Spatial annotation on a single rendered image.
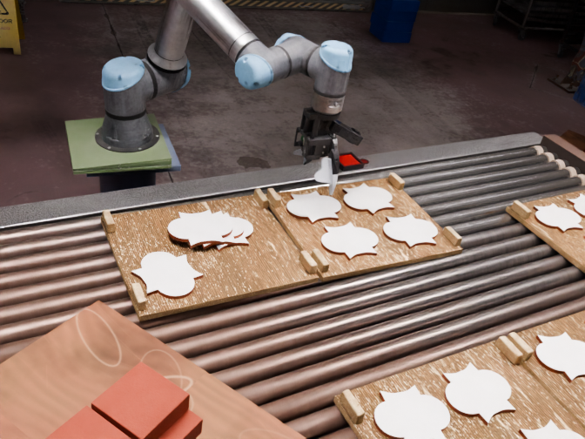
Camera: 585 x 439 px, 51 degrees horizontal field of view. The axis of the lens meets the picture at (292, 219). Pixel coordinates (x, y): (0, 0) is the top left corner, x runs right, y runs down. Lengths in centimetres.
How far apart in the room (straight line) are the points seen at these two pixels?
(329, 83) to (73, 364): 79
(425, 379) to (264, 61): 73
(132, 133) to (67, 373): 97
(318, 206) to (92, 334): 75
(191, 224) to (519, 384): 79
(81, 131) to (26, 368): 105
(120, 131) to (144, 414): 131
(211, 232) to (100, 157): 53
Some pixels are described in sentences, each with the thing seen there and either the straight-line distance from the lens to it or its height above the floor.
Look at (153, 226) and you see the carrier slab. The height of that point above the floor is 94.
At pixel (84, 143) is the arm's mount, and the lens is 191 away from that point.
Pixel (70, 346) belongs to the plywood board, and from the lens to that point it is 108.
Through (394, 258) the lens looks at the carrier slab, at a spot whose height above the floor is 94.
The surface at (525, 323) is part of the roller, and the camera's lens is 150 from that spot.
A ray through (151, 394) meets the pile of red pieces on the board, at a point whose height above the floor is 132.
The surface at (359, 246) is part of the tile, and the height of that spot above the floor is 95.
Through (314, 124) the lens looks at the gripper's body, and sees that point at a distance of 145.
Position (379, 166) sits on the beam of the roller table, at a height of 91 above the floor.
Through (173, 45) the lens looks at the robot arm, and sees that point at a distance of 180.
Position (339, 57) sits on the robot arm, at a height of 137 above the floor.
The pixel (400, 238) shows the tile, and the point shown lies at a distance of 157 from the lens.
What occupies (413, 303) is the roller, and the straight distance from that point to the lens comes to 143.
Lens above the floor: 182
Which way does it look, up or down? 35 degrees down
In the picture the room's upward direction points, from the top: 10 degrees clockwise
